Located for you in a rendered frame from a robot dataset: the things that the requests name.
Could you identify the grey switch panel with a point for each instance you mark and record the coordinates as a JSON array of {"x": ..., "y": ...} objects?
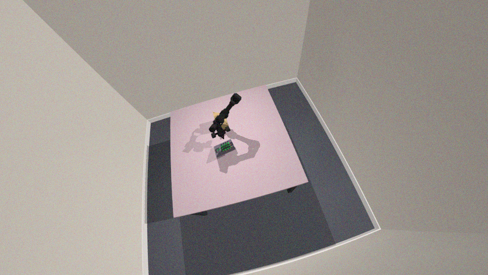
[{"x": 224, "y": 148}]

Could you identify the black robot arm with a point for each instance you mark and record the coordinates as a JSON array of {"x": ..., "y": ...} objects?
[{"x": 235, "y": 99}]

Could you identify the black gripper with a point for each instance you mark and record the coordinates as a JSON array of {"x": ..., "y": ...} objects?
[{"x": 214, "y": 134}]

